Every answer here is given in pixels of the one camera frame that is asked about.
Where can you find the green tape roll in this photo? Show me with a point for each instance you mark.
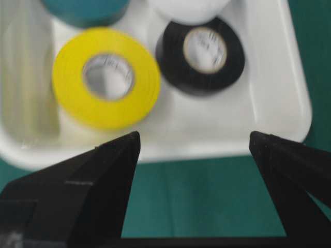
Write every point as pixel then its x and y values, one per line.
pixel 84 14

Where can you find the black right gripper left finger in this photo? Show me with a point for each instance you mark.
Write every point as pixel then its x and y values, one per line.
pixel 79 202

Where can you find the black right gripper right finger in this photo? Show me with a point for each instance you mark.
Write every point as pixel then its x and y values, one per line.
pixel 294 174

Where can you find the white plastic tray case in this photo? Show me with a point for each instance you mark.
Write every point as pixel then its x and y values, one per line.
pixel 271 95

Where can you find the black tape roll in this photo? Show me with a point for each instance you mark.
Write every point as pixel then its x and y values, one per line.
pixel 200 60

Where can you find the yellow tape roll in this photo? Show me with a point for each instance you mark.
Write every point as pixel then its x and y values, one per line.
pixel 110 47

